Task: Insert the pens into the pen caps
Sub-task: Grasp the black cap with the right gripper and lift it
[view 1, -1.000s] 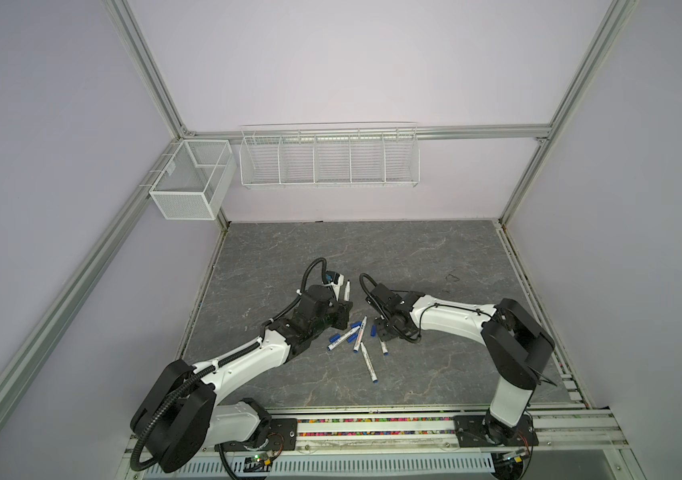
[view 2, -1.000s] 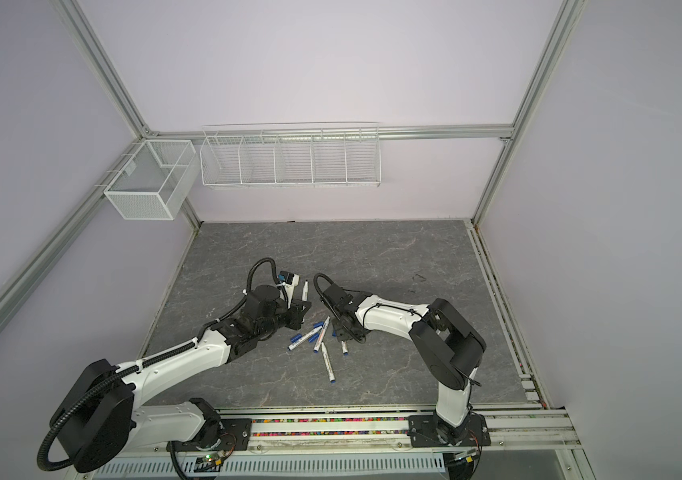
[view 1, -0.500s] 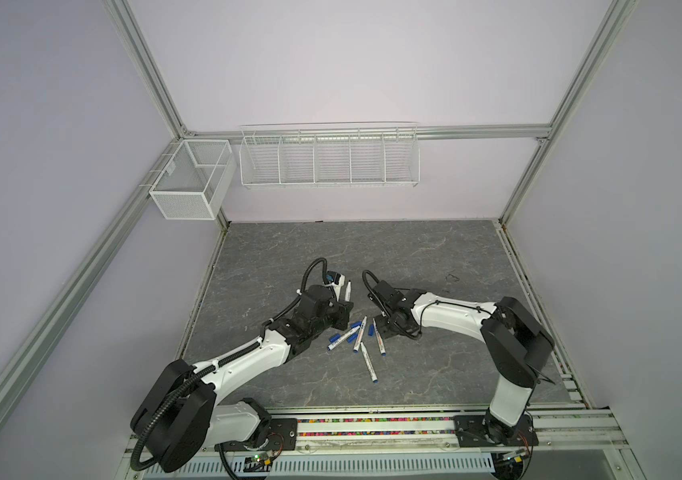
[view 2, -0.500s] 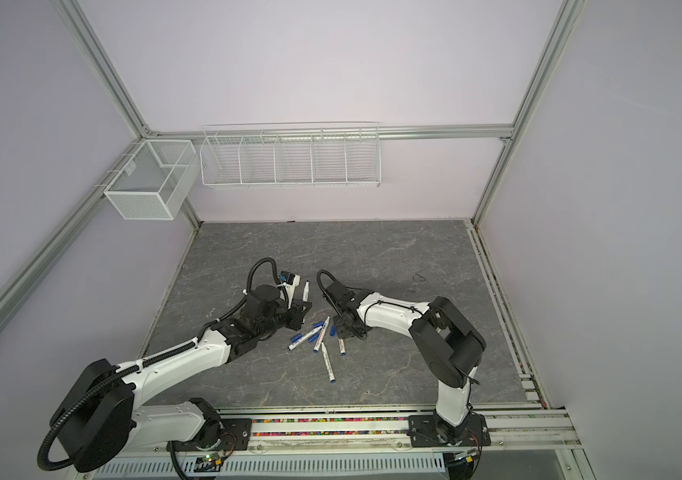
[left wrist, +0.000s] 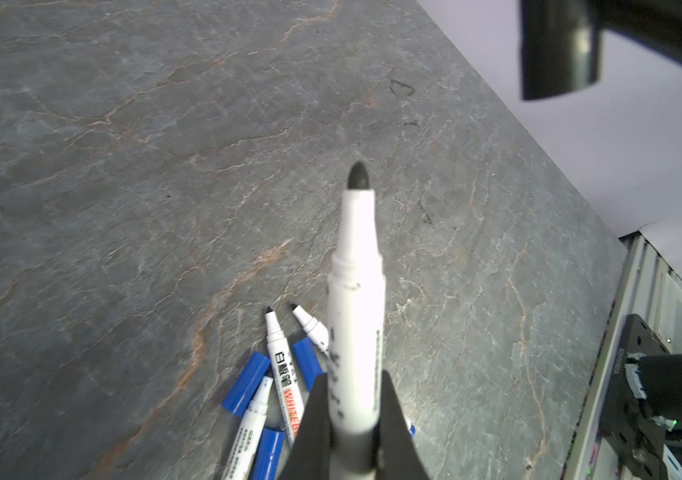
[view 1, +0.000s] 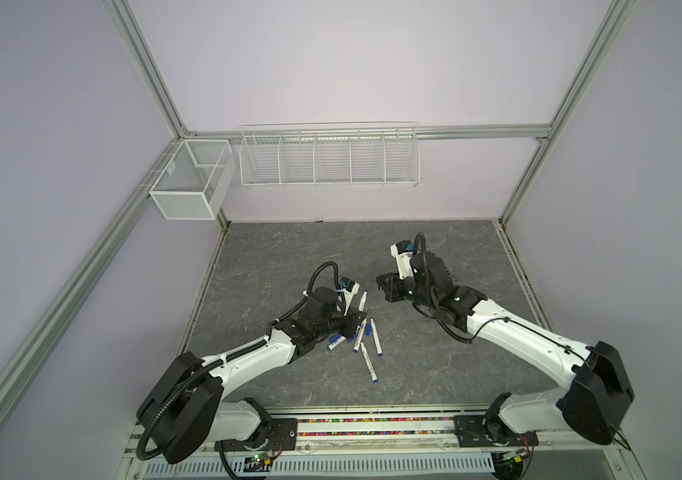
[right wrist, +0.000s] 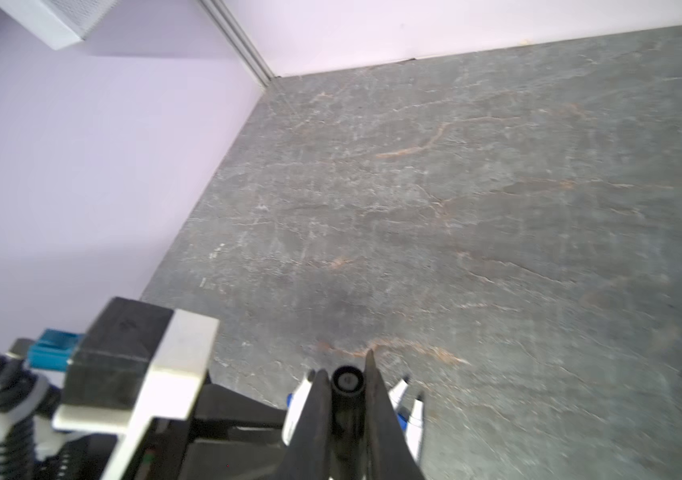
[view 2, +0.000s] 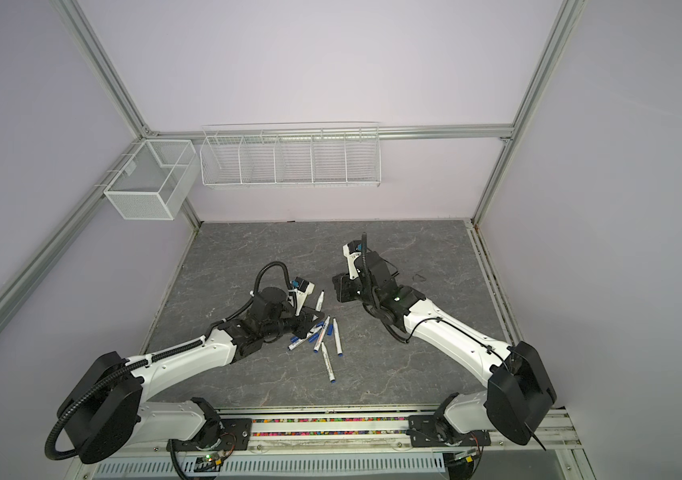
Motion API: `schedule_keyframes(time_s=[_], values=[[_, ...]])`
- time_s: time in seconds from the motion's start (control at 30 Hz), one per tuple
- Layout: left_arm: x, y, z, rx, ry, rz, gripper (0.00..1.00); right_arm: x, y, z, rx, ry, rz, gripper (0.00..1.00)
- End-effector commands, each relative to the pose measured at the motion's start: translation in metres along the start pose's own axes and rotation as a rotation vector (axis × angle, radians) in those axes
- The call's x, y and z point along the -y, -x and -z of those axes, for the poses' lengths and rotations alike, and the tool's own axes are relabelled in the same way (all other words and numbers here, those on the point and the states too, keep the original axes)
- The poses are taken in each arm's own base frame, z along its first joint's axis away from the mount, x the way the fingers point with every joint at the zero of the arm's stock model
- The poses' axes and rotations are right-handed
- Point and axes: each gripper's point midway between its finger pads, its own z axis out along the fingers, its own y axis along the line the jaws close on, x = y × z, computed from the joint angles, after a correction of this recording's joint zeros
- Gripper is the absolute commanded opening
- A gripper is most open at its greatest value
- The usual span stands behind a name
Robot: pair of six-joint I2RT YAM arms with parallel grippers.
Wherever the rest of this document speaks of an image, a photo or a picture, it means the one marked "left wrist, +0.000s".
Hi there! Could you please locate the black white marker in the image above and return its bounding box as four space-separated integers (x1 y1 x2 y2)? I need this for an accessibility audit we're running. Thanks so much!
327 161 386 479

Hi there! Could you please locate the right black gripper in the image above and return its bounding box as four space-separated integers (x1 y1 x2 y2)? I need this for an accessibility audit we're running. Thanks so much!
519 0 682 101

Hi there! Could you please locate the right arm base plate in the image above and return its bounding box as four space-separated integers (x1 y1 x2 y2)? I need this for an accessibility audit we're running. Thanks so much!
598 314 682 479

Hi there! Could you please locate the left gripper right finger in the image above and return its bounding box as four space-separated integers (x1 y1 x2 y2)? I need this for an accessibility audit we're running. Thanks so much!
375 370 429 480

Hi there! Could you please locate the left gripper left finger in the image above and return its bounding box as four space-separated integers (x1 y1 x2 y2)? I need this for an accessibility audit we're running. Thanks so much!
279 373 331 480

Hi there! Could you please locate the blue white marker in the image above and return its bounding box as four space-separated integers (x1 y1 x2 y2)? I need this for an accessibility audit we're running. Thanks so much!
265 306 305 446
290 303 329 356
222 376 274 480

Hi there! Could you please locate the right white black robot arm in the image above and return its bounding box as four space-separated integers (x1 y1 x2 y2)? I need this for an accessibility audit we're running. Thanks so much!
520 1 682 420

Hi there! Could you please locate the blue marker cap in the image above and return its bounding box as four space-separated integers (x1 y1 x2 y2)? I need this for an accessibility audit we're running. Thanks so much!
292 337 323 392
222 352 270 417
251 428 285 480

